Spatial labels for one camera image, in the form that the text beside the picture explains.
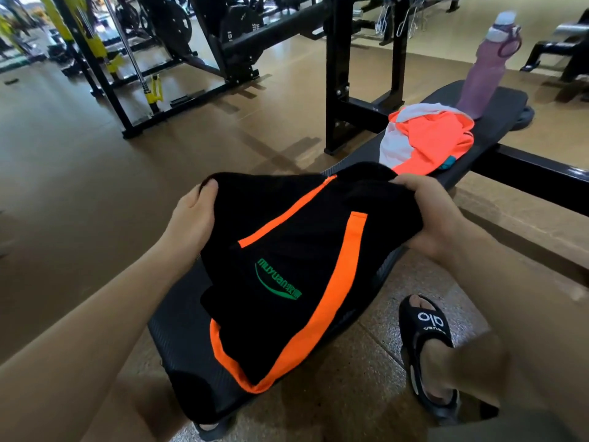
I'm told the black right slipper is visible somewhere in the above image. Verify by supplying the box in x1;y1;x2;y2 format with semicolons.
398;294;462;425

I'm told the person's left forearm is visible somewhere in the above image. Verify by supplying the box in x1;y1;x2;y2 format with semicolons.
0;243;194;442

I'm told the person's left leg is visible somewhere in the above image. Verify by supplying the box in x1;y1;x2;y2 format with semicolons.
80;377;208;442

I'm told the black orange jacket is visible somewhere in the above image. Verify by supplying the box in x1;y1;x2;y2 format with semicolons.
198;161;424;395

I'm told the black ribbed bench pad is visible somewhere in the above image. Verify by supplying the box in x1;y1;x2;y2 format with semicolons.
147;80;529;425

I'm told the yellow black gym machine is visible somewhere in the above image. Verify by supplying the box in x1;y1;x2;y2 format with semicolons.
0;0;126;75

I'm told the black weight plate white print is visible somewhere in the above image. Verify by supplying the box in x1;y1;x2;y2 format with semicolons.
220;4;264;44

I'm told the person's right forearm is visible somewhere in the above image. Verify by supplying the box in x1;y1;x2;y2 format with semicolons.
441;225;589;442

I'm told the yellow safety catch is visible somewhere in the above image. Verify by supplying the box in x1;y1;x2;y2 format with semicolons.
146;74;164;106

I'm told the person's right hand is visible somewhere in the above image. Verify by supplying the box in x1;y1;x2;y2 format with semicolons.
390;173;468;266

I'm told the black steel bench frame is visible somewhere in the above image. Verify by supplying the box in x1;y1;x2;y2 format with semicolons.
324;0;589;217

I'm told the orange teal white jersey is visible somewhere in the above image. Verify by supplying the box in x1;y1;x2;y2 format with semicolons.
378;103;475;176

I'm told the pink water bottle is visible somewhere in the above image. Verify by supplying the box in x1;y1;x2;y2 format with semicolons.
456;11;523;121

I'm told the person's left hand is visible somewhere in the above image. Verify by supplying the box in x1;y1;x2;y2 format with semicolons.
158;179;220;274

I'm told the rack of black weight plates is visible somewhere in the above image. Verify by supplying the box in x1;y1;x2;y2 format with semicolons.
520;9;589;103

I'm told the small black weight plate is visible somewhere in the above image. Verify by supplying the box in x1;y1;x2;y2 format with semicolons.
509;105;536;132

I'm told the black power rack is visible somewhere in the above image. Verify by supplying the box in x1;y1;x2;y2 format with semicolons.
48;0;332;139

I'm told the black left slipper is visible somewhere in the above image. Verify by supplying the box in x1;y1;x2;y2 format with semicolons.
193;416;236;442

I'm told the black slipper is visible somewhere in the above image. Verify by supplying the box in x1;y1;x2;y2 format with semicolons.
398;294;462;425
193;416;236;442

